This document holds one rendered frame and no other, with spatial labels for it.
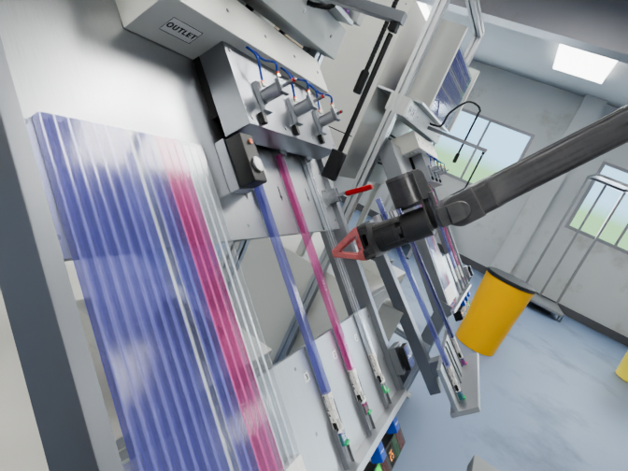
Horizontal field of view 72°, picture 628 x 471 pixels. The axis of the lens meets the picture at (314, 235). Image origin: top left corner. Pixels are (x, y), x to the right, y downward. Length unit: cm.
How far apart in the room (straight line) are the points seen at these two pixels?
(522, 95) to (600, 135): 702
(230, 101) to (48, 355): 43
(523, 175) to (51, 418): 75
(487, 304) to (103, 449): 353
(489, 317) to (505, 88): 487
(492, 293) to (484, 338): 38
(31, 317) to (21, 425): 38
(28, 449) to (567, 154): 94
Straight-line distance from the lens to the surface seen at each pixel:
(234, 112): 68
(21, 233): 43
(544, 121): 783
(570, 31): 466
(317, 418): 69
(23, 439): 77
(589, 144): 88
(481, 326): 383
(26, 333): 44
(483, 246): 774
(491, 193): 82
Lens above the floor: 117
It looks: 14 degrees down
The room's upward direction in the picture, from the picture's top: 24 degrees clockwise
